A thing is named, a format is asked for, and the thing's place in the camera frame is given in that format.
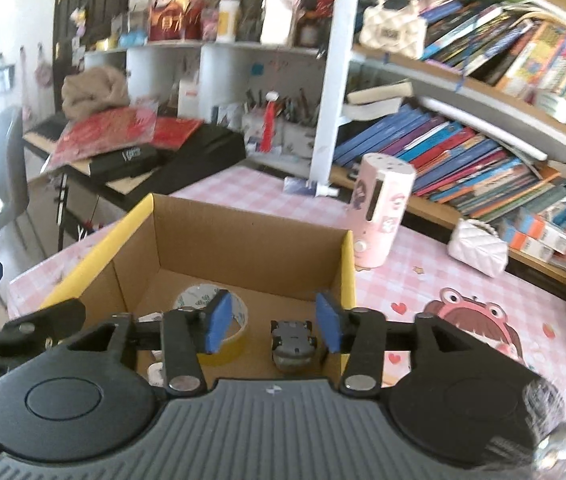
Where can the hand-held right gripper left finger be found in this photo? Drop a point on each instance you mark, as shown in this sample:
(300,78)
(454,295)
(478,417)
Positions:
(219,322)

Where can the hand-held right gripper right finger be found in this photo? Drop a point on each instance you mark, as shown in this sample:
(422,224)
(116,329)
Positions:
(330,322)

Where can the yellow tape roll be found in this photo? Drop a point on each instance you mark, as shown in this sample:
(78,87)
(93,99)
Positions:
(188,300)

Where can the grey toy car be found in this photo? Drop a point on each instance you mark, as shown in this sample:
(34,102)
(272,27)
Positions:
(290,340)

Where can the small white box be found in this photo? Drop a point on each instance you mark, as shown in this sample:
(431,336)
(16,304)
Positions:
(149,317)

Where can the white charger adapter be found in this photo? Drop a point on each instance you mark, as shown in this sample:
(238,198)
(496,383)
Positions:
(154,374)

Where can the yellow cardboard box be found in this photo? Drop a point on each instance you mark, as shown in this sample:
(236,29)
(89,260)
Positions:
(243,240)

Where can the pink cylindrical device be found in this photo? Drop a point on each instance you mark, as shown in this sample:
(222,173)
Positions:
(378,210)

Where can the blue white packet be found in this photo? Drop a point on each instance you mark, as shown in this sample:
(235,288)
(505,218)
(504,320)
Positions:
(303,186)

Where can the white quilted pouch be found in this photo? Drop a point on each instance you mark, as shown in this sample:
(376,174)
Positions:
(478,247)

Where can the black long case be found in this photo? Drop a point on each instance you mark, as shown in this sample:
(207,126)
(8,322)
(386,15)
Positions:
(198,152)

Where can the group of pen holders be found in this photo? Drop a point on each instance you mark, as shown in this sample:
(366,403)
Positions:
(298,132)

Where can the orange white box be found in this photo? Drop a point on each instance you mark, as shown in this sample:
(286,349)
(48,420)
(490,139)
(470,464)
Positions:
(523,245)
(545,230)

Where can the row of blue books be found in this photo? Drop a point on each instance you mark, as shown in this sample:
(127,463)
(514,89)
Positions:
(463,160)

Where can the beige cloth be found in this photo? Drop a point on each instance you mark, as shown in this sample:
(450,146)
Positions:
(93,92)

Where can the white card box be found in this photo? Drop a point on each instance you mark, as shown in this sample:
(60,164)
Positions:
(188,100)

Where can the white long flat board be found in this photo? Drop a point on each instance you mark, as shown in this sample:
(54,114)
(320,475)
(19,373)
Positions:
(488,126)

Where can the white curved shelf unit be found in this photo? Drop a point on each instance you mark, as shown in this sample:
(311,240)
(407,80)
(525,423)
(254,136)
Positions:
(163,65)

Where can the white bottle yellow label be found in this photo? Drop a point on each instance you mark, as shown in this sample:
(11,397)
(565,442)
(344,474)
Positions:
(228,20)

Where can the red fortune god figure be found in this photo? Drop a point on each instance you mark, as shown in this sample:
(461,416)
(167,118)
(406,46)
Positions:
(175,10)

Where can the white carton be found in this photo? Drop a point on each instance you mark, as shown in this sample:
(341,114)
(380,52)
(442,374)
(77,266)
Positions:
(280,10)

